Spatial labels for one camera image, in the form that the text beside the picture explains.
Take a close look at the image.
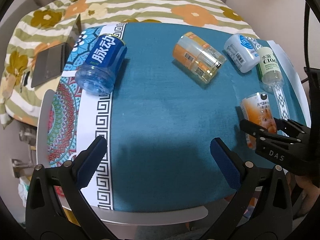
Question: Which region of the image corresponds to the floral striped quilt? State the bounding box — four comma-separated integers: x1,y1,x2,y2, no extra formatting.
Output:
1,0,256,127

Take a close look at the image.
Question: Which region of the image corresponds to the blue label bottle cup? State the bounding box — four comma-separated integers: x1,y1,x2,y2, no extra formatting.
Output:
75,34,127,96

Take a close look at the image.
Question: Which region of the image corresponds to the black cable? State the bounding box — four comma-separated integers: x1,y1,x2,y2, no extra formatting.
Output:
301,2,312,86

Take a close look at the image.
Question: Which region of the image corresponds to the green C100 label cup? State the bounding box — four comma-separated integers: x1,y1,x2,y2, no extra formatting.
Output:
257,47,284,93

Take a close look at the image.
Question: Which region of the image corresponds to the white blue label cup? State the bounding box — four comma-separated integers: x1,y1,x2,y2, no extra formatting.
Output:
224,34,260,73

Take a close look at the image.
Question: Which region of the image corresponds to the black laptop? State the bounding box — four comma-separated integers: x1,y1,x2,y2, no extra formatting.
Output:
30,43,72,88

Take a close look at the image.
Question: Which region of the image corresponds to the teal patterned tablecloth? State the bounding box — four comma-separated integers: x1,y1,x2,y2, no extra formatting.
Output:
47,23,273,212

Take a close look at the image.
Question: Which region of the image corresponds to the yellow orange label cup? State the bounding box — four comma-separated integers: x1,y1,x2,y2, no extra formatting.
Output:
172,31,227,84

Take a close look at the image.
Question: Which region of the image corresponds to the orange cat label cup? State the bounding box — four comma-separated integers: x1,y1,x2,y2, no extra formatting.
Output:
240,92,277,134

